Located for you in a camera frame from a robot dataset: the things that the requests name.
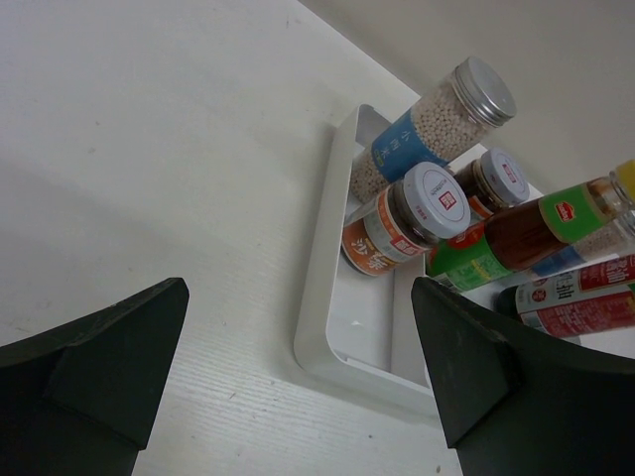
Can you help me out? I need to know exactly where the white divided organizer tray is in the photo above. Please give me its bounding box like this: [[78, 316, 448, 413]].
[[294, 104, 441, 426]]

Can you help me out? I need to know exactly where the yellow cap chili bottle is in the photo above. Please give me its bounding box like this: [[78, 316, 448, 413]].
[[426, 160, 634, 292]]

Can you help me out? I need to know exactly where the tall dark soy bottle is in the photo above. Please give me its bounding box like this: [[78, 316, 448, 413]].
[[494, 255, 634, 338]]

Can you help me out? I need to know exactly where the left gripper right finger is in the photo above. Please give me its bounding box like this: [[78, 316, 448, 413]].
[[411, 278, 634, 475]]

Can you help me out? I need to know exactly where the orange label sauce jar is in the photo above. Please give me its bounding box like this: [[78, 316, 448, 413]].
[[341, 163, 470, 277], [453, 148, 530, 222]]

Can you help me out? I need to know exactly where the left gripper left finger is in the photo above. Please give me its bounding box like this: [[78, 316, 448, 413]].
[[1, 278, 189, 475]]

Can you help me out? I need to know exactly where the white peppercorn jar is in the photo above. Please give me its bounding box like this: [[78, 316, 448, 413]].
[[349, 57, 517, 203], [526, 211, 634, 279]]

